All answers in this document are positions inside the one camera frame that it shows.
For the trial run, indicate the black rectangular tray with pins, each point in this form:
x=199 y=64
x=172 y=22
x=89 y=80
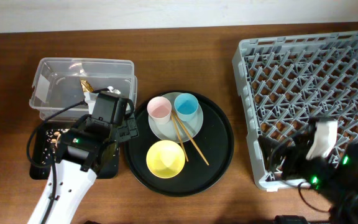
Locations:
x=108 y=170

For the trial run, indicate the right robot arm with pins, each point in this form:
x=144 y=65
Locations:
x=339 y=185

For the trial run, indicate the wooden chopstick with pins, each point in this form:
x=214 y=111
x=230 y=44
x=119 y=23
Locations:
x=178 y=136
x=190 y=138

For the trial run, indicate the yellow bowl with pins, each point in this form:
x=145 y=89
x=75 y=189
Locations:
x=165 y=159

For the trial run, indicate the grey dishwasher rack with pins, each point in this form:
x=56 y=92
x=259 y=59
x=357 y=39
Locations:
x=284 y=81

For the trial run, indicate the clear plastic bin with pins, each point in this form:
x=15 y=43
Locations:
x=57 y=81

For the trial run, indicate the grey plate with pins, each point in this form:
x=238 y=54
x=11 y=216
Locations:
x=167 y=131

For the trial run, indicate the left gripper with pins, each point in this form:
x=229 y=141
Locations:
x=130 y=129

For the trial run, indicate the pink cup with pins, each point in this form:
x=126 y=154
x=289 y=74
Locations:
x=159 y=109

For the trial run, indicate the gold foil wrapper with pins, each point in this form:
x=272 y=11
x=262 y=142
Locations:
x=85 y=85

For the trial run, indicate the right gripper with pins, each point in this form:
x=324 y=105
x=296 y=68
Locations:
x=294 y=152

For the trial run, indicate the white tissue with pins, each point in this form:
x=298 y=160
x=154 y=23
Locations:
x=90 y=97

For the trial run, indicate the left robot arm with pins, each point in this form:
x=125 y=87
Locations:
x=66 y=186

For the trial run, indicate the black round tray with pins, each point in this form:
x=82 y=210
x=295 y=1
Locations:
x=215 y=139

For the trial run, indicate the blue cup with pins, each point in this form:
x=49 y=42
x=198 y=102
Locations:
x=186 y=106

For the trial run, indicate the food scraps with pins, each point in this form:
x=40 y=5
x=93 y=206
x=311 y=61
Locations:
x=49 y=146

